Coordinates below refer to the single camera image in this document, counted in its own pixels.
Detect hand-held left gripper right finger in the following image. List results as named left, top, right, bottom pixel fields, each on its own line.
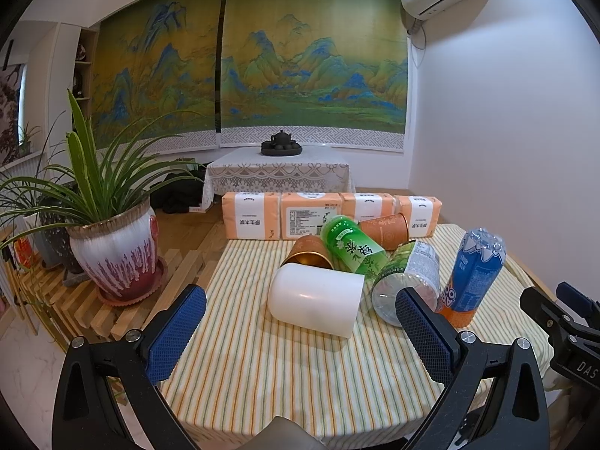
left=395, top=287, right=550, bottom=450

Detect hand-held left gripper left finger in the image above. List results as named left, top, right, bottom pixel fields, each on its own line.
left=53, top=284, right=207, bottom=450

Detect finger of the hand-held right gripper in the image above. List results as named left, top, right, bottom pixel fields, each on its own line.
left=519, top=286, right=572, bottom=336
left=557, top=282, right=596, bottom=317

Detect white plastic cup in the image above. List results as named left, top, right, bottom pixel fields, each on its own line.
left=267, top=262, right=366, bottom=339

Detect orange paper cup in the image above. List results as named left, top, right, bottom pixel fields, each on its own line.
left=358, top=212, right=410, bottom=252

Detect pink plant saucer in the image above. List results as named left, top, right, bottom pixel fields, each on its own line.
left=96, top=257, right=169, bottom=309

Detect blue and orange drink bottle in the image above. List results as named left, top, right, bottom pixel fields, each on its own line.
left=436, top=227, right=508, bottom=329

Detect clear plastic water bottle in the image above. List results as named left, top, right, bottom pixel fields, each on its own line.
left=371, top=240, right=442, bottom=327

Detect striped tablecloth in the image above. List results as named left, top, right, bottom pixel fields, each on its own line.
left=159, top=222, right=560, bottom=438

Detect wooden slat rack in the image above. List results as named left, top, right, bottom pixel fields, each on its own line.
left=8, top=218, right=227, bottom=344

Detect green plant in ceramic pot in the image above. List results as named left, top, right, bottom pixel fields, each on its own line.
left=0, top=89, right=208, bottom=303

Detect green tea bottle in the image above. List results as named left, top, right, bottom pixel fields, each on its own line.
left=320, top=214, right=389, bottom=276

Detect orange tissue pack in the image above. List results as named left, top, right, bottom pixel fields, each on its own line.
left=222, top=191, right=282, bottom=240
left=394, top=194, right=442, bottom=238
left=339, top=192, right=396, bottom=222
left=280, top=192, right=342, bottom=241

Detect black cloth bag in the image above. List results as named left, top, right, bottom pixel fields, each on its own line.
left=150, top=162, right=207, bottom=215

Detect gold metal tin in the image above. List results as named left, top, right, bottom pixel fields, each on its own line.
left=281, top=235, right=335, bottom=271

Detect plant in dark pot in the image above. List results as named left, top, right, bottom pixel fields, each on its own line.
left=0, top=164, right=86, bottom=276

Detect red packet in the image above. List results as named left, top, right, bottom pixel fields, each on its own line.
left=14, top=237, right=37, bottom=269

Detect white lace tablecloth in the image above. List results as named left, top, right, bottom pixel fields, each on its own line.
left=202, top=147, right=357, bottom=210

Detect dark tea tray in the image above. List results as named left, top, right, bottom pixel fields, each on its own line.
left=260, top=139, right=306, bottom=157

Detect small windowsill plant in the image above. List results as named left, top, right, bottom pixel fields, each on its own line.
left=16, top=122, right=44, bottom=158

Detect landscape painting blind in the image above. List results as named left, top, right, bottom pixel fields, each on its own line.
left=88, top=0, right=227, bottom=149
left=217, top=0, right=410, bottom=153

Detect air conditioner pipe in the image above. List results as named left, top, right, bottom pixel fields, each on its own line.
left=406, top=15, right=428, bottom=77

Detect wooden wall shelf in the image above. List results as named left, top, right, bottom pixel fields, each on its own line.
left=70, top=25, right=99, bottom=128

